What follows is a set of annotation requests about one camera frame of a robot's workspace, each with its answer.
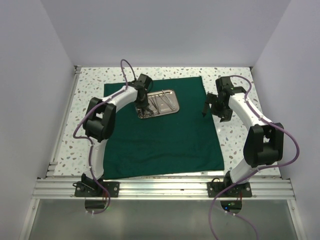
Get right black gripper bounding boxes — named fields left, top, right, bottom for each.
left=202, top=92, right=233, bottom=123

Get steel forceps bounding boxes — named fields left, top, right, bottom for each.
left=151, top=94, right=162, bottom=114

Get green surgical cloth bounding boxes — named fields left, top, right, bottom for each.
left=103, top=76, right=225, bottom=180

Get steel surgical scissors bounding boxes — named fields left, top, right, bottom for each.
left=137, top=107, right=154, bottom=119

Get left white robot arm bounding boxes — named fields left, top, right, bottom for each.
left=80, top=74, right=153, bottom=197

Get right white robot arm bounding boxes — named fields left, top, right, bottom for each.
left=202, top=76, right=284, bottom=197

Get steel needle holder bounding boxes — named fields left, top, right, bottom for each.
left=162, top=90, right=176, bottom=110

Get stainless steel instrument tray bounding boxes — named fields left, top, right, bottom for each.
left=135, top=89, right=180, bottom=118

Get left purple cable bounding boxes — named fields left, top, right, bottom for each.
left=73, top=59, right=140, bottom=215

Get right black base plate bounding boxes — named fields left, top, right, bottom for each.
left=206, top=181, right=253, bottom=198

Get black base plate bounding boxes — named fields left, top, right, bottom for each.
left=206, top=181, right=253, bottom=198
left=72, top=181, right=120, bottom=198

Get aluminium mounting rail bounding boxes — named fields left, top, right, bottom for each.
left=31, top=175, right=295, bottom=200

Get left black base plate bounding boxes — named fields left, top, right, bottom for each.
left=72, top=181, right=120, bottom=198

